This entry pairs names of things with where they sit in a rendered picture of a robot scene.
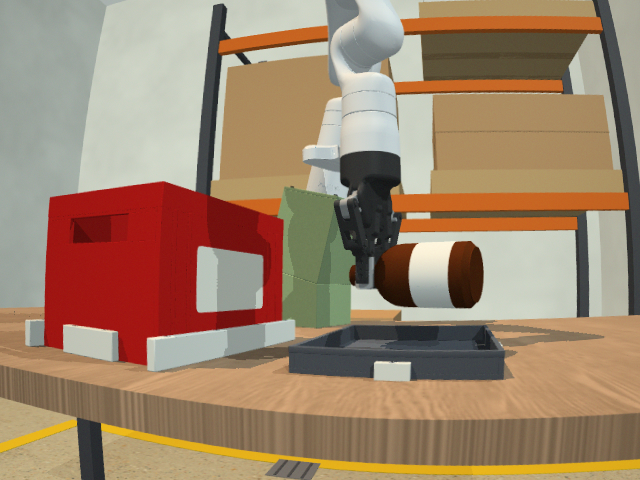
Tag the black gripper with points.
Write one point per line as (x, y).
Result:
(370, 174)

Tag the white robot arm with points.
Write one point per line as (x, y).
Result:
(374, 32)

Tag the brown glass bottle with white label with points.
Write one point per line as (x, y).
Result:
(431, 275)

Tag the red crate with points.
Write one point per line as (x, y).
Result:
(189, 263)

